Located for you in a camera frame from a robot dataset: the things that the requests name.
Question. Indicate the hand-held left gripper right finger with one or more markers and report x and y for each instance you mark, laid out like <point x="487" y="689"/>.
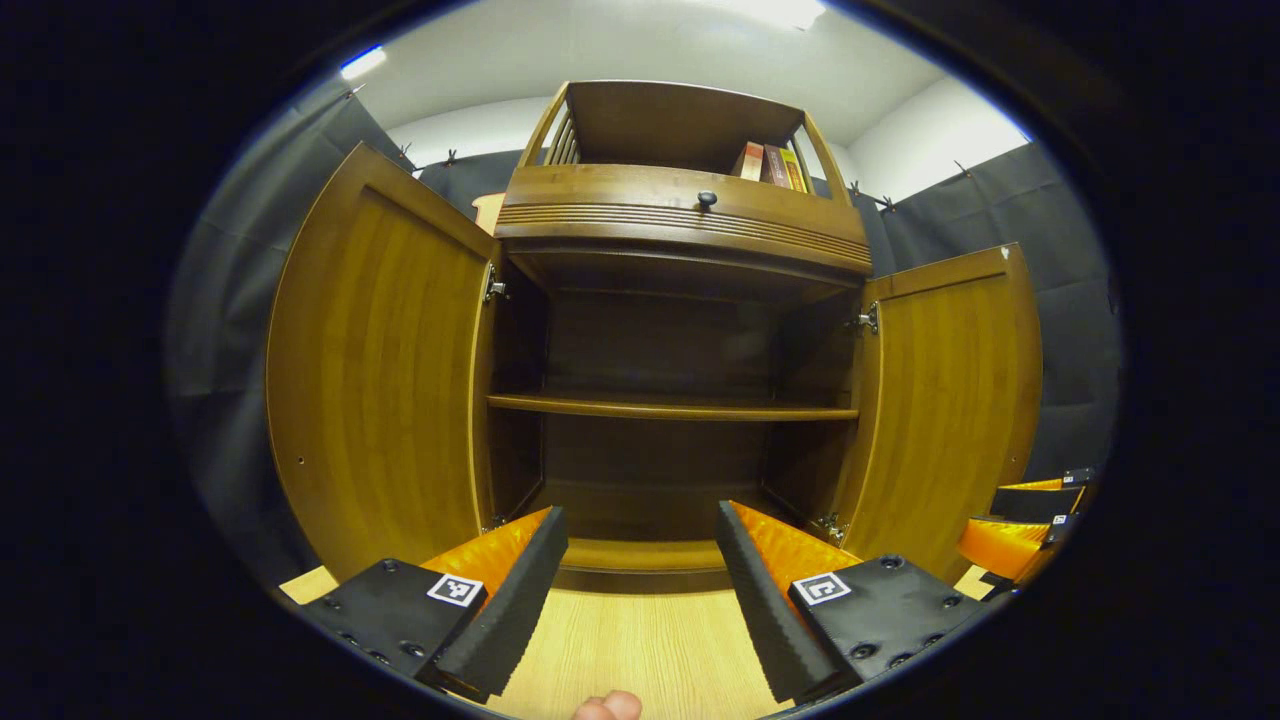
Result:
<point x="765" y="610"/>

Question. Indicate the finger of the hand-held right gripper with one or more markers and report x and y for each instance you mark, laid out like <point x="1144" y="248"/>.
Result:
<point x="1040" y="500"/>
<point x="1005" y="545"/>

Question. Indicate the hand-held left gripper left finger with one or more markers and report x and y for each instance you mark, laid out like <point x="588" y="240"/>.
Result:
<point x="510" y="610"/>

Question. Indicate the wooden cabinet door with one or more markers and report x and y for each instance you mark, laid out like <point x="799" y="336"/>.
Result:
<point x="940" y="400"/>
<point x="380" y="370"/>

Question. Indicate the wooden double-door shoe cabinet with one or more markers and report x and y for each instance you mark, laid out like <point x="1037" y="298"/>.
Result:
<point x="660" y="340"/>

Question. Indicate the metal door hinge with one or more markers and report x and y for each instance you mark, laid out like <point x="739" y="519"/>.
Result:
<point x="495" y="288"/>
<point x="830" y="526"/>
<point x="866" y="320"/>

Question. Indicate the wooden cabinet drawer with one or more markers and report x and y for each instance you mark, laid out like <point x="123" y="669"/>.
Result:
<point x="620" y="195"/>

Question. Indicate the black backdrop cloth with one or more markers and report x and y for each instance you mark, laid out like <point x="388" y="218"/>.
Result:
<point x="1075" y="300"/>

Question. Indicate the yellow book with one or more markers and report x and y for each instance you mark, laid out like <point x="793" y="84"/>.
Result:
<point x="795" y="171"/>

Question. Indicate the dark brown book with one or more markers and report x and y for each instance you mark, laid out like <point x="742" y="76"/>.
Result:
<point x="775" y="166"/>

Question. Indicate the small ceiling light panel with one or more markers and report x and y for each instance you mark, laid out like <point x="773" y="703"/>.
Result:
<point x="362" y="62"/>

